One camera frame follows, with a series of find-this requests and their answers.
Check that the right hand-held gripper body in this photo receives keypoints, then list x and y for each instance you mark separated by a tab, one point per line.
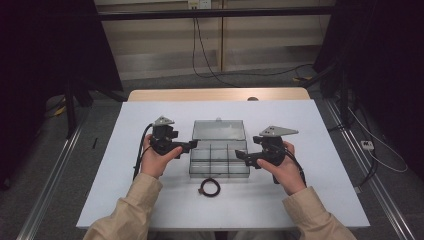
271	146

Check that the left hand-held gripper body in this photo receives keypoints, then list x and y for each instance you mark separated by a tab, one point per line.
163	138

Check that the transparent grey plastic compartment box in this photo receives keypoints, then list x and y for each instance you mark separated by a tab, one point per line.
218	150

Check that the person's left hand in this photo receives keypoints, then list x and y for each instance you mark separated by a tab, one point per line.
155	163

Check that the person's right hand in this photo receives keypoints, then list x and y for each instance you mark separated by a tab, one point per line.
286	173

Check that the light wooden table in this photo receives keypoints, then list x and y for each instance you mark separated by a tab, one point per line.
200	95

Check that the small black stick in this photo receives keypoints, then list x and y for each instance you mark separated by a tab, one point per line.
95	143

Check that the black metal stand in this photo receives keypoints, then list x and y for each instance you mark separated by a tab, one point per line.
70	110
343	93

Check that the white power strip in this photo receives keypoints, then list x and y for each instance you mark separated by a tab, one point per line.
367	145

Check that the black horizontal metal bar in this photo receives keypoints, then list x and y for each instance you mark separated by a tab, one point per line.
216	13

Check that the black curtain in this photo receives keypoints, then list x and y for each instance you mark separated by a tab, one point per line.
40	50
390	50

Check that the aluminium floor rail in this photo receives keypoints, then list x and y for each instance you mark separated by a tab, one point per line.
370	173
50	186

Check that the white wall outlet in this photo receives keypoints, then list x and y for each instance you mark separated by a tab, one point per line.
199	4

